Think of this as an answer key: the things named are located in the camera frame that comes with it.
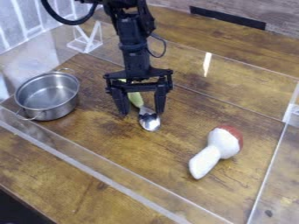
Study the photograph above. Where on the clear acrylic triangle stand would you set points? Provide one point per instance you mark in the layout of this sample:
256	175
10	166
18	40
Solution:
85	43

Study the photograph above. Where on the red white toy mushroom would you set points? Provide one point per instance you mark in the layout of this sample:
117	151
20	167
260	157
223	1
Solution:
224	144

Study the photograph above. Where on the green handled metal spoon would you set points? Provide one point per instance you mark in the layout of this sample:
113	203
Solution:
148	118

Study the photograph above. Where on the small steel pot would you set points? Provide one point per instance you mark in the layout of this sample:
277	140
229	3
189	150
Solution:
46	97

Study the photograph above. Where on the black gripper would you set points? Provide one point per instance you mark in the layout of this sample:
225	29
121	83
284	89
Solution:
157	80

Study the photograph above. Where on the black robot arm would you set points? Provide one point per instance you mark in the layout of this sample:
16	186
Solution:
133	24

